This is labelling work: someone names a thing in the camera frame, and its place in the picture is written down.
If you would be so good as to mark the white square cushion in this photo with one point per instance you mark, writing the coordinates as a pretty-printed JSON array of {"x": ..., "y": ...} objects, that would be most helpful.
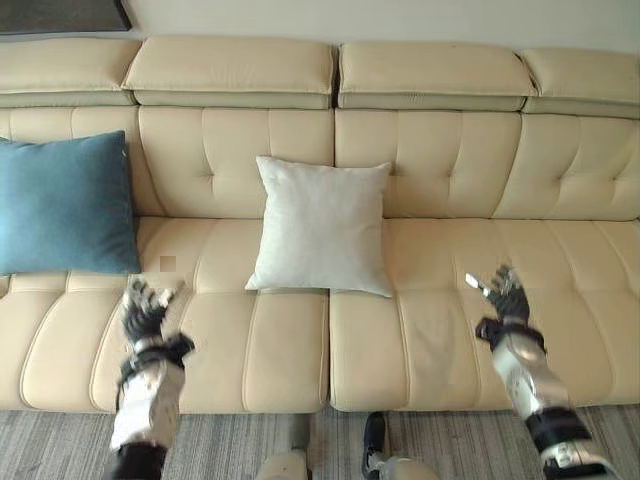
[{"x": 320, "y": 225}]

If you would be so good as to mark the robot leg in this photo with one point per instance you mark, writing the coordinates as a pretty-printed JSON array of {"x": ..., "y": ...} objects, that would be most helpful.
[
  {"x": 385, "y": 450},
  {"x": 292, "y": 450}
]

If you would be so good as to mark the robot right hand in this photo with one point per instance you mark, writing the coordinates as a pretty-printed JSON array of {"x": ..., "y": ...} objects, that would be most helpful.
[{"x": 510, "y": 300}]

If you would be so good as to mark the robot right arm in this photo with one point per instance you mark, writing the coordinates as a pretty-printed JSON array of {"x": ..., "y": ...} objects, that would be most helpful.
[{"x": 542, "y": 395}]

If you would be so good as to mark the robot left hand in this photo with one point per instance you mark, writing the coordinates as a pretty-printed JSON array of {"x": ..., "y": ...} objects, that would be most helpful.
[{"x": 136, "y": 317}]

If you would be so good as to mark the dark framed wall picture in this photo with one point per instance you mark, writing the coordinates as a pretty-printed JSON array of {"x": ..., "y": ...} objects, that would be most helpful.
[{"x": 60, "y": 15}]

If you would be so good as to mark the cream leather sofa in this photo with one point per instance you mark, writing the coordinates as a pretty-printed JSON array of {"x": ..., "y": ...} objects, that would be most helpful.
[{"x": 320, "y": 225}]

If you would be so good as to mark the robot right leg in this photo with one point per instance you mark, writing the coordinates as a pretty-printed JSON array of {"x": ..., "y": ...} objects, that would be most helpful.
[{"x": 385, "y": 450}]

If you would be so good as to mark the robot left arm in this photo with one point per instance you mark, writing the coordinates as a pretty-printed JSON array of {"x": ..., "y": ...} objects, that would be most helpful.
[{"x": 145, "y": 395}]

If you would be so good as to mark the robot left leg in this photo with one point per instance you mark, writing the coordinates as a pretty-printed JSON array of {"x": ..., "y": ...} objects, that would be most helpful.
[{"x": 292, "y": 450}]

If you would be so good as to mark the blue rectangular cushion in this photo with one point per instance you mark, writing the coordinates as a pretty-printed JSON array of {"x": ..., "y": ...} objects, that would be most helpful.
[{"x": 62, "y": 205}]

